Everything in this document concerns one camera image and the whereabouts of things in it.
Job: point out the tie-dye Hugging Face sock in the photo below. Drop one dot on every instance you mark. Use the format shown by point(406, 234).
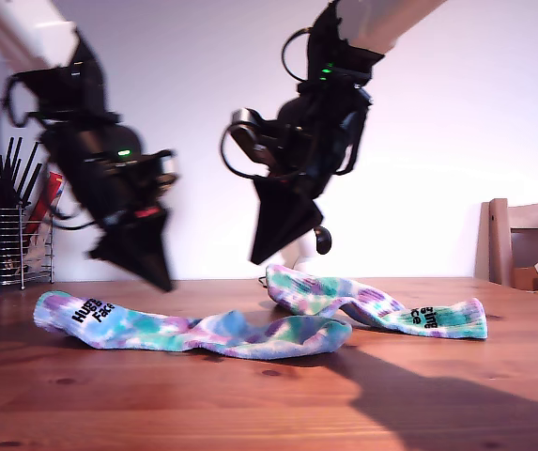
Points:
point(156, 329)
point(451, 321)

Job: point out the red and yellow paper packet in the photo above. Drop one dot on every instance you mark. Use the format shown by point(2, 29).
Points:
point(55, 181)

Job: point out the white paper packet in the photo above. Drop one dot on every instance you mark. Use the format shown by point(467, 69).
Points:
point(38, 251)

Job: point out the white round security camera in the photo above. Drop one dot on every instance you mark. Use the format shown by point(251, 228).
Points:
point(323, 240)

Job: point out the brown cardboard box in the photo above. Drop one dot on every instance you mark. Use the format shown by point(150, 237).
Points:
point(524, 278)

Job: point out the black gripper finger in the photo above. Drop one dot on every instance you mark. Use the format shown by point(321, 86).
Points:
point(142, 253)
point(282, 221)

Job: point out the wooden chair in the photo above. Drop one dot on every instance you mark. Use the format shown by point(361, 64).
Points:
point(496, 242)

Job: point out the black chopstick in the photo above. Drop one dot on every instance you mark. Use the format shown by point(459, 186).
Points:
point(14, 160)
point(32, 184)
point(5, 160)
point(26, 173)

